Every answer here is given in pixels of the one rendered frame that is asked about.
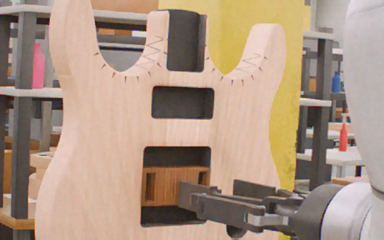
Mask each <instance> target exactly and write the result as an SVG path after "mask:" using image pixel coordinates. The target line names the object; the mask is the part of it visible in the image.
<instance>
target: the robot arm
mask: <svg viewBox="0 0 384 240"><path fill-rule="evenodd" d="M342 44H343V70H344V87H345V91H346V100H347V106H348V110H349V116H350V119H351V122H352V131H353V132H354V135H355V140H356V142H357V148H358V151H359V152H360V155H361V157H362V161H363V162H364V165H365V167H366V169H367V175H368V177H369V182H370V183H368V182H355V183H351V184H349V185H348V186H346V187H345V186H342V185H339V184H338V185H336V184H331V183H328V184H324V185H322V186H320V187H316V189H314V190H313V191H312V192H309V191H304V190H302V189H300V188H294V189H292V192H290V191H289V190H286V189H284V188H280V189H277V191H276V187H272V186H268V185H266V184H262V183H256V182H250V181H247V180H245V181H244V180H241V179H234V184H233V194H232V195H228V194H223V193H222V190H221V189H218V186H215V185H210V186H209V187H208V186H203V185H200V184H197V183H194V182H185V181H181V182H180V187H179V199H178V206H179V207H180V208H186V209H188V210H191V211H193V212H197V218H199V219H206V220H209V221H212V222H217V223H222V224H225V225H231V226H233V227H236V228H244V229H246V230H247V231H250V232H252V233H255V234H260V233H264V229H265V230H269V231H273V232H281V233H282V234H284V235H286V236H289V237H292V236H293V237H297V239H298V240H384V0H351V2H350V5H349V7H348V9H347V15H346V18H345V22H344V28H343V36H342ZM274 206H275V207H274Z"/></svg>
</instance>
